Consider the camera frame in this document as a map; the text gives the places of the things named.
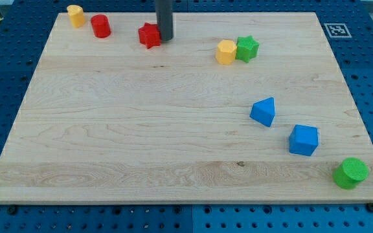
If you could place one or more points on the light wooden board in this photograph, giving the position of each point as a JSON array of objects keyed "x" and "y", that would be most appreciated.
[{"x": 110, "y": 122}]

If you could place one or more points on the red star block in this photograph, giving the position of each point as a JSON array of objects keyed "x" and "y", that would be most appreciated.
[{"x": 149, "y": 35}]

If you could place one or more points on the green star block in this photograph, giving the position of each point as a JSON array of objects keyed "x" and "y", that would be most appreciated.
[{"x": 247, "y": 48}]

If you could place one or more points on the blue cube block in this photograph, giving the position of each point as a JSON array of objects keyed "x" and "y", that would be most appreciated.
[{"x": 303, "y": 140}]

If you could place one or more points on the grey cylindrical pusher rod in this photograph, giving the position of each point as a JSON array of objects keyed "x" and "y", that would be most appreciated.
[{"x": 164, "y": 13}]

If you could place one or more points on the blue triangular prism block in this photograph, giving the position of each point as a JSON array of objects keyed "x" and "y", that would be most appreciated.
[{"x": 264, "y": 111}]

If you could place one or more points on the yellow hexagon block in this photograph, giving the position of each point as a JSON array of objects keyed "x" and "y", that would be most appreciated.
[{"x": 226, "y": 52}]

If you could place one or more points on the green cylinder block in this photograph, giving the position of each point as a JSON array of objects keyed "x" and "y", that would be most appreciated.
[{"x": 351, "y": 172}]

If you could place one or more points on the white fiducial marker tag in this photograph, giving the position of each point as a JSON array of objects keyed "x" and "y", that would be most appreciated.
[{"x": 337, "y": 30}]

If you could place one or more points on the yellow rounded block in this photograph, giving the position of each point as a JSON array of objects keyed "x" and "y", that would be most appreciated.
[{"x": 76, "y": 15}]

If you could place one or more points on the red cylinder block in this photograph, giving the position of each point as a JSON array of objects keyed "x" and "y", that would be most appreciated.
[{"x": 100, "y": 26}]

